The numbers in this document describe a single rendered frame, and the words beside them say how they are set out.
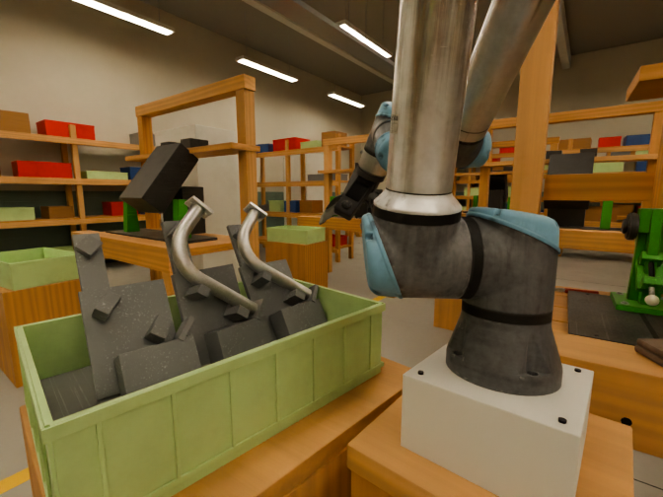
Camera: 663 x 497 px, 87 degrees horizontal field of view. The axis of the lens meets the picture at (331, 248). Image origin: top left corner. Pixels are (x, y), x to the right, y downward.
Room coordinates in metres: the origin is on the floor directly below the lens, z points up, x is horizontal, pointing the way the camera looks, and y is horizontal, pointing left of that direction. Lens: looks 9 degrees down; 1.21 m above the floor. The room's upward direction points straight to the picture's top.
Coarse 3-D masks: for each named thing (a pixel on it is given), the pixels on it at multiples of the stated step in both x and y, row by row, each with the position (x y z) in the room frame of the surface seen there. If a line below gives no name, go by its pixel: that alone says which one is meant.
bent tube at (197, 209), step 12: (192, 204) 0.77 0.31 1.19; (204, 204) 0.77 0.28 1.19; (192, 216) 0.75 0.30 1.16; (204, 216) 0.79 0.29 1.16; (180, 228) 0.72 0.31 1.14; (192, 228) 0.74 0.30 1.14; (180, 240) 0.70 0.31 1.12; (180, 252) 0.69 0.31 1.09; (180, 264) 0.69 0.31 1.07; (192, 264) 0.71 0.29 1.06; (192, 276) 0.70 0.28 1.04; (204, 276) 0.71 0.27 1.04; (216, 288) 0.72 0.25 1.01; (228, 288) 0.74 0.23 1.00; (228, 300) 0.74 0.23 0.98; (240, 300) 0.75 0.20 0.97; (252, 312) 0.77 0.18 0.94
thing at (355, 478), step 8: (352, 472) 0.45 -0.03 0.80; (352, 480) 0.45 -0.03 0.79; (360, 480) 0.44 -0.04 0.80; (352, 488) 0.45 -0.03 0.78; (360, 488) 0.44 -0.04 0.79; (368, 488) 0.43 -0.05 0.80; (376, 488) 0.43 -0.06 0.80; (352, 496) 0.45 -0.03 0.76; (360, 496) 0.44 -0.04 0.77; (368, 496) 0.43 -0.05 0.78; (376, 496) 0.43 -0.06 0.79; (384, 496) 0.42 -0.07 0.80; (392, 496) 0.41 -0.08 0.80
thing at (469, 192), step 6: (474, 168) 10.31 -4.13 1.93; (456, 180) 10.18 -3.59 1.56; (462, 180) 10.08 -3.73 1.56; (468, 180) 9.98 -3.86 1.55; (474, 180) 9.84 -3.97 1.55; (510, 180) 9.30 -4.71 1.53; (468, 186) 9.97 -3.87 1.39; (474, 186) 10.29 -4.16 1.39; (468, 192) 9.96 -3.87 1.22; (474, 192) 9.89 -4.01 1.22; (456, 198) 10.11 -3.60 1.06; (462, 198) 10.02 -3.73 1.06; (468, 198) 9.92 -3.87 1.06; (468, 204) 9.95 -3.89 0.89
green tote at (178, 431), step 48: (240, 288) 0.96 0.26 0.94; (48, 336) 0.65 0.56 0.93; (288, 336) 0.58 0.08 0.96; (336, 336) 0.66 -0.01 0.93; (192, 384) 0.45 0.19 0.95; (240, 384) 0.51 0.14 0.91; (288, 384) 0.57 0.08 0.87; (336, 384) 0.66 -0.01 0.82; (48, 432) 0.34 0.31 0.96; (96, 432) 0.37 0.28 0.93; (144, 432) 0.41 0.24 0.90; (192, 432) 0.45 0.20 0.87; (240, 432) 0.50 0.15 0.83; (48, 480) 0.37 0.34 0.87; (96, 480) 0.37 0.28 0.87; (144, 480) 0.40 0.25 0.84; (192, 480) 0.45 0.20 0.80
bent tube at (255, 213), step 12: (252, 204) 0.92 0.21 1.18; (252, 216) 0.90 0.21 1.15; (264, 216) 0.93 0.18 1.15; (240, 228) 0.87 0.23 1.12; (252, 228) 0.89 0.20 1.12; (240, 240) 0.85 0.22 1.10; (240, 252) 0.84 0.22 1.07; (252, 252) 0.84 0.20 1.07; (252, 264) 0.83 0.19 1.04; (264, 264) 0.85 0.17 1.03; (276, 276) 0.85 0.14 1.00; (288, 288) 0.87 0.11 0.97; (300, 288) 0.88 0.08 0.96
